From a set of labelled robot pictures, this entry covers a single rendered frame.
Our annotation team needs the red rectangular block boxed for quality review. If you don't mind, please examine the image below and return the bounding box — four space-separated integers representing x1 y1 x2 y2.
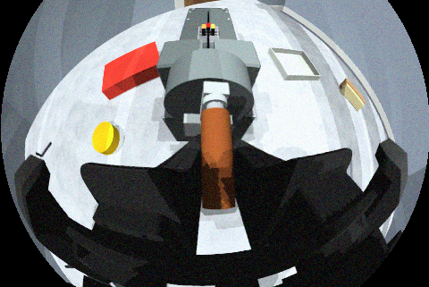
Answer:
101 41 160 100

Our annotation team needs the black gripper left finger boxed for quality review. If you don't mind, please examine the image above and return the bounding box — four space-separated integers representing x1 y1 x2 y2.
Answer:
80 134 203 255

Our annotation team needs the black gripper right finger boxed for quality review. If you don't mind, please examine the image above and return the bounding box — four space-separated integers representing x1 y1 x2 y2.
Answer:
232 136 353 249

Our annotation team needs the yellow short cylinder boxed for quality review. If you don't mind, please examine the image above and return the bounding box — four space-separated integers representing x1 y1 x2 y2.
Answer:
92 122 121 155

